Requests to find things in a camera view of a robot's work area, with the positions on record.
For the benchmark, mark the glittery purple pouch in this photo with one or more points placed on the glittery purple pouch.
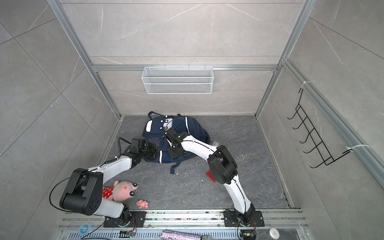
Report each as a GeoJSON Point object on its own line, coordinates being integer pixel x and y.
{"type": "Point", "coordinates": [173, 235]}

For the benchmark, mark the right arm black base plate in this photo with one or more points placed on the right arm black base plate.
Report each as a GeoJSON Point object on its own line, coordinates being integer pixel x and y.
{"type": "Point", "coordinates": [231, 220]}

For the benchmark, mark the white wire mesh basket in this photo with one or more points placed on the white wire mesh basket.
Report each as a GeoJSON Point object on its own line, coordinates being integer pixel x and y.
{"type": "Point", "coordinates": [178, 80]}

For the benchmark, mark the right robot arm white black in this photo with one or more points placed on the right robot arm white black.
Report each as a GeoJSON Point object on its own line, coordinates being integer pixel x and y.
{"type": "Point", "coordinates": [222, 166]}

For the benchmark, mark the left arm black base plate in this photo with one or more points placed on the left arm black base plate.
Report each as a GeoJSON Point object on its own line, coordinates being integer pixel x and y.
{"type": "Point", "coordinates": [126, 220]}

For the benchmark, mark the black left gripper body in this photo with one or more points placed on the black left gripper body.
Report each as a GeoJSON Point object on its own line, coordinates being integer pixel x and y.
{"type": "Point", "coordinates": [149, 151]}

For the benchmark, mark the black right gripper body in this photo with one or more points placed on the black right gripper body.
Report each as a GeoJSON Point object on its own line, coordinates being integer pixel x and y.
{"type": "Point", "coordinates": [173, 152]}

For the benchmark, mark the white round button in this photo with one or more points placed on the white round button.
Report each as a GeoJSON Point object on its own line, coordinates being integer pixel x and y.
{"type": "Point", "coordinates": [274, 233]}

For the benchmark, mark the red wallet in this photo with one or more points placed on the red wallet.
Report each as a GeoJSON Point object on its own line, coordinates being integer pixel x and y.
{"type": "Point", "coordinates": [210, 176]}

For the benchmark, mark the pink plush pig toy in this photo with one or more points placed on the pink plush pig toy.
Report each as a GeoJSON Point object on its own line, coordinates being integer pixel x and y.
{"type": "Point", "coordinates": [120, 191]}

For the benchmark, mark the navy blue student backpack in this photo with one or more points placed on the navy blue student backpack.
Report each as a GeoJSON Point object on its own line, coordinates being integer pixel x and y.
{"type": "Point", "coordinates": [155, 132]}

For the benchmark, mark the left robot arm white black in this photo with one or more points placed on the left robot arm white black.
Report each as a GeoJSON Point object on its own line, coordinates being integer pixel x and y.
{"type": "Point", "coordinates": [86, 194]}

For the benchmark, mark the small pink toy figure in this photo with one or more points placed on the small pink toy figure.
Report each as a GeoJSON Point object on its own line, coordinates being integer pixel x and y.
{"type": "Point", "coordinates": [142, 204]}

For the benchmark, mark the black wire hook rack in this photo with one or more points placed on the black wire hook rack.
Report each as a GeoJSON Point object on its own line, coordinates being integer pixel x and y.
{"type": "Point", "coordinates": [313, 136]}

